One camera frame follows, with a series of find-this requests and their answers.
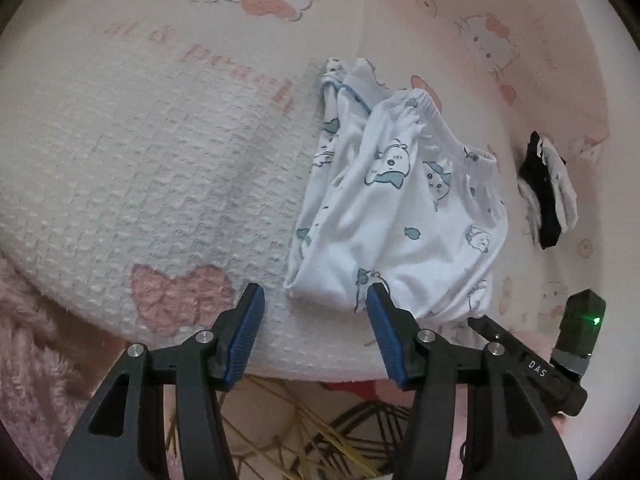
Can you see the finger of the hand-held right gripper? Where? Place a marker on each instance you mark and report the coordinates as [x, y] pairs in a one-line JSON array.
[[490, 330]]

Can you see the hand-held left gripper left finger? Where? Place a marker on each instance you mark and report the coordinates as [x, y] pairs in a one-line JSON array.
[[245, 335]]

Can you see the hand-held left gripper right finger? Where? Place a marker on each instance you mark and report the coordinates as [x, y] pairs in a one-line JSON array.
[[385, 340]]

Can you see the white cartoon print pajama pants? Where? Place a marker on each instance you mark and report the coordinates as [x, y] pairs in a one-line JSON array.
[[425, 220]]

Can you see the white cartoon print pajama top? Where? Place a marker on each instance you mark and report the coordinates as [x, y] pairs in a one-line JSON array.
[[332, 125]]

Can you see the white folded garment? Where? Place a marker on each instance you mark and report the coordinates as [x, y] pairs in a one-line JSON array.
[[562, 190]]

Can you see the black white-striped garment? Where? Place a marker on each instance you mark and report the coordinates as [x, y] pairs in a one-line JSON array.
[[537, 175]]

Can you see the pink cartoon cat printed blanket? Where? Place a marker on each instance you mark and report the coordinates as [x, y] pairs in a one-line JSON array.
[[150, 160]]

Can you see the pink fluffy cloth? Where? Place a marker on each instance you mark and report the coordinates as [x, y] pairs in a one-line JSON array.
[[40, 360]]

